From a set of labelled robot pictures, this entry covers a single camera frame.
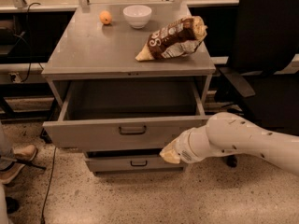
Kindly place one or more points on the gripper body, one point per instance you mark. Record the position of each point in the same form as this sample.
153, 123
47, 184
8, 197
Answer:
184, 149

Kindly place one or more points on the grey top drawer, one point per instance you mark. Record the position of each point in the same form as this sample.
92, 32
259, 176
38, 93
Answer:
122, 114

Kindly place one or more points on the grey drawer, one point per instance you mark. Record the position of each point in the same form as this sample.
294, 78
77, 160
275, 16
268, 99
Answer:
122, 114
131, 163

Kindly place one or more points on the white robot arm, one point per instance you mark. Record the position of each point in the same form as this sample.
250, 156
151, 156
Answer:
226, 134

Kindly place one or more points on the grey metal drawer cabinet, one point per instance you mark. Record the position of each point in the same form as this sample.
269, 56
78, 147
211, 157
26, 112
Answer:
90, 50

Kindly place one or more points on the grey bottom drawer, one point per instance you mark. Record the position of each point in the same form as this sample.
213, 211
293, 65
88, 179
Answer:
131, 163

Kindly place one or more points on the brown chip bag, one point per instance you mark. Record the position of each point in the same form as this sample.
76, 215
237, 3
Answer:
177, 39

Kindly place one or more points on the black office chair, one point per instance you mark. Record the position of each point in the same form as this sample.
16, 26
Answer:
266, 39

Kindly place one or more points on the white bowl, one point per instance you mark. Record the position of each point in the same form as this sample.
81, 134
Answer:
137, 15

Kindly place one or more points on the orange fruit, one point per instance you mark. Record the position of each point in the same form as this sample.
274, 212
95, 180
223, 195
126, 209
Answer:
105, 17

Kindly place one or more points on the tan shoe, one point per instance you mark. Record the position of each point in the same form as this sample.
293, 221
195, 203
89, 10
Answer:
10, 169

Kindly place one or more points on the black shoe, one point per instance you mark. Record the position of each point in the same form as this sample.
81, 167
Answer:
12, 205

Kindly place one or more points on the wall power outlet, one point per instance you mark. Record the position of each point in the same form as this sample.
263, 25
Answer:
15, 78

